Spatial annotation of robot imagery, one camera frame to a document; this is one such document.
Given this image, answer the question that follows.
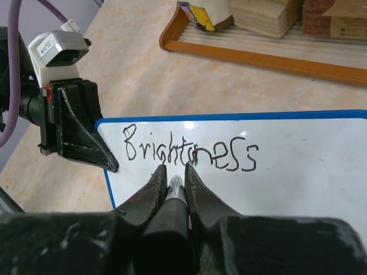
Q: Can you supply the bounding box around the wooden three tier rack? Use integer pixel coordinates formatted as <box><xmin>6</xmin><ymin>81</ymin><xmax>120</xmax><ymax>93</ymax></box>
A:
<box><xmin>159</xmin><ymin>4</ymin><xmax>366</xmax><ymax>87</ymax></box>

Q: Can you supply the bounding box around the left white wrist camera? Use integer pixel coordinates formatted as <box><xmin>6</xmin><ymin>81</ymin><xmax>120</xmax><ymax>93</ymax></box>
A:
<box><xmin>28</xmin><ymin>19</ymin><xmax>91</xmax><ymax>88</ymax></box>

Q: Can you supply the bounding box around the blue framed whiteboard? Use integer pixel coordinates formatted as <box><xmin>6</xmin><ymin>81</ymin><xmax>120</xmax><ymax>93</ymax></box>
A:
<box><xmin>96</xmin><ymin>110</ymin><xmax>366</xmax><ymax>222</ymax></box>

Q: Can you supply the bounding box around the white bag left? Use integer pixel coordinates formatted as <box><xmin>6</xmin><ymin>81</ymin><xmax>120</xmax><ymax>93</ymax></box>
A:
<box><xmin>177</xmin><ymin>0</ymin><xmax>234</xmax><ymax>32</ymax></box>

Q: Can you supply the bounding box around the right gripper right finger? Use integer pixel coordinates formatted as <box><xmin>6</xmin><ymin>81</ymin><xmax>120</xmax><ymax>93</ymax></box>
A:
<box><xmin>185</xmin><ymin>164</ymin><xmax>366</xmax><ymax>274</ymax></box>

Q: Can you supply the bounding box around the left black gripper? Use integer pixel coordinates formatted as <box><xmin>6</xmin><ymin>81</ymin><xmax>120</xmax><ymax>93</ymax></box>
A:
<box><xmin>19</xmin><ymin>79</ymin><xmax>119</xmax><ymax>172</ymax></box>

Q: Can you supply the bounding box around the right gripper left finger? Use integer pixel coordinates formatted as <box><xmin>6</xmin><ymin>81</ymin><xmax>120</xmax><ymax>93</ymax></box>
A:
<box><xmin>1</xmin><ymin>165</ymin><xmax>167</xmax><ymax>274</ymax></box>

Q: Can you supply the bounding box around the brown cardboard box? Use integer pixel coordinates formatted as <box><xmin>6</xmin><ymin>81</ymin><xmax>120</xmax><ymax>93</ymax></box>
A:
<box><xmin>230</xmin><ymin>0</ymin><xmax>303</xmax><ymax>38</ymax></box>

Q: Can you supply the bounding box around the black white marker pen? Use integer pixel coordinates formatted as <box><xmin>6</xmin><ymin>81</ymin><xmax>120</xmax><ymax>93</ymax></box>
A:
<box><xmin>132</xmin><ymin>175</ymin><xmax>194</xmax><ymax>274</ymax></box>

